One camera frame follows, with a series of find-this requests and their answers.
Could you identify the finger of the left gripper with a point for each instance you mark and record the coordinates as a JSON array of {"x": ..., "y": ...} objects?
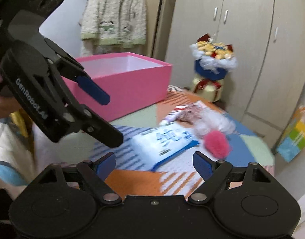
[
  {"x": 92, "y": 124},
  {"x": 92, "y": 89}
]

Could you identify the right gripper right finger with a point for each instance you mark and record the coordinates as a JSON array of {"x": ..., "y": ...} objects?
[{"x": 214, "y": 174}]

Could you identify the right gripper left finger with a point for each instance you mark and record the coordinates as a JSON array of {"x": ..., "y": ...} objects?
[{"x": 94, "y": 175}]

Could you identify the pink fluffy pompom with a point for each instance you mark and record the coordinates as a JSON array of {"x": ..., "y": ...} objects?
[{"x": 217, "y": 144}]

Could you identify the floral pink cloth scrunchie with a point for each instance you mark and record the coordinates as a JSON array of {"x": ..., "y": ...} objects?
[{"x": 204, "y": 120}]

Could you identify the blue white tissue pack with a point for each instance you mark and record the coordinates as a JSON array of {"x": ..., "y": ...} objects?
[{"x": 159, "y": 145}]

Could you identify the patchwork tablecloth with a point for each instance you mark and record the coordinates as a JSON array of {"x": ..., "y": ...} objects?
[{"x": 178, "y": 176}]

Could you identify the pink cardboard box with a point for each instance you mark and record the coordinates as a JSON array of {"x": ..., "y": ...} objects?
[{"x": 132, "y": 81}]

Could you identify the white fluffy cardigan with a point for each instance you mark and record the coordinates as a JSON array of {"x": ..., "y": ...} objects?
[{"x": 109, "y": 26}]

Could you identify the colourful paper gift bag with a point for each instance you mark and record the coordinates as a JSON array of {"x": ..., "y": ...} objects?
[{"x": 293, "y": 139}]

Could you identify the flower bouquet blue wrap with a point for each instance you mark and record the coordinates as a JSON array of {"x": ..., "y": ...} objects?
[{"x": 212, "y": 61}]

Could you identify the grey wardrobe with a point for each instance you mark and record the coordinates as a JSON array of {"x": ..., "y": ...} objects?
[{"x": 268, "y": 37}]

